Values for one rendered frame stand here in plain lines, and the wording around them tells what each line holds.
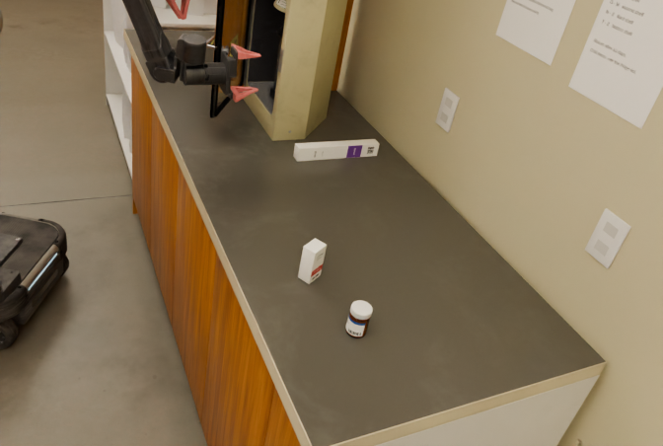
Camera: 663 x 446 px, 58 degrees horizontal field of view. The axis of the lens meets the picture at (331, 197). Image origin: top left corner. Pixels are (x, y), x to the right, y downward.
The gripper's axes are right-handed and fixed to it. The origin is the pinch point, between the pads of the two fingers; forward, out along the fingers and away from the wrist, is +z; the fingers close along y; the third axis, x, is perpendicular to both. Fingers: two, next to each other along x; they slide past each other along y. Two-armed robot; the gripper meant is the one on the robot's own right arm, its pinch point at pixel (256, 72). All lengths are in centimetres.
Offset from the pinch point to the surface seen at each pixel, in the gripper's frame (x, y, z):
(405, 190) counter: -24, -28, 40
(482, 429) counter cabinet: -94, -40, 21
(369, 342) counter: -75, -29, 2
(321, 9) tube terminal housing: 9.0, 15.0, 21.1
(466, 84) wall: -21, 4, 55
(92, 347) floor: 27, -119, -46
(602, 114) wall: -66, 15, 55
